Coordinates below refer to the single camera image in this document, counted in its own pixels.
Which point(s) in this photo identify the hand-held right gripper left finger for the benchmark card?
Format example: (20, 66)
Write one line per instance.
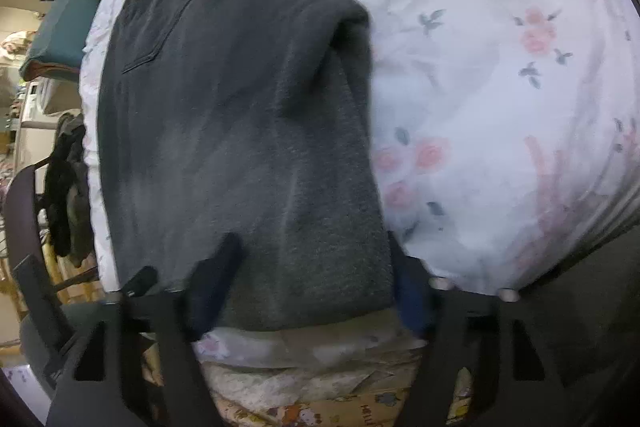
(215, 292)

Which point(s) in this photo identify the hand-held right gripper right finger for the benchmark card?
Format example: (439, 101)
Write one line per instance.
(410, 302)

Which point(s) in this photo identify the grey pants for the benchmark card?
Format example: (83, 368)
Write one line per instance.
(225, 132)

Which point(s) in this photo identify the brown chair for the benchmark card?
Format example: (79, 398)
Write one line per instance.
(20, 217)

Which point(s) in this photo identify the cartoon print mat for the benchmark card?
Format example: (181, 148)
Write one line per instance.
(350, 407)

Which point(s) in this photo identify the dark crumpled cloth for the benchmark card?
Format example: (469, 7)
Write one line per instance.
(80, 187)

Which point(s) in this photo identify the teal bolster pillow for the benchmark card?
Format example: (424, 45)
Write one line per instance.
(60, 27)

